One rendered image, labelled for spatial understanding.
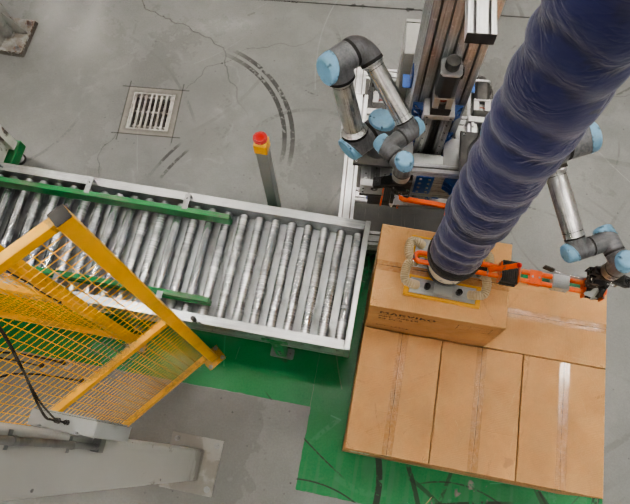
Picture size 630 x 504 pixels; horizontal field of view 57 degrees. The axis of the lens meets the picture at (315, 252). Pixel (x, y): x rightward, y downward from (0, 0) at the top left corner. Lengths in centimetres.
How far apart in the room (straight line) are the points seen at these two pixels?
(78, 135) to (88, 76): 49
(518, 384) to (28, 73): 387
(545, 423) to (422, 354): 65
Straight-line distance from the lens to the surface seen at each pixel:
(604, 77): 130
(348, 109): 244
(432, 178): 292
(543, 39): 128
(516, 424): 304
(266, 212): 314
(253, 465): 348
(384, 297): 261
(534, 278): 262
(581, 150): 238
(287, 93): 424
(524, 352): 311
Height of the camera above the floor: 345
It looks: 70 degrees down
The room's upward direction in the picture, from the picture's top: 4 degrees counter-clockwise
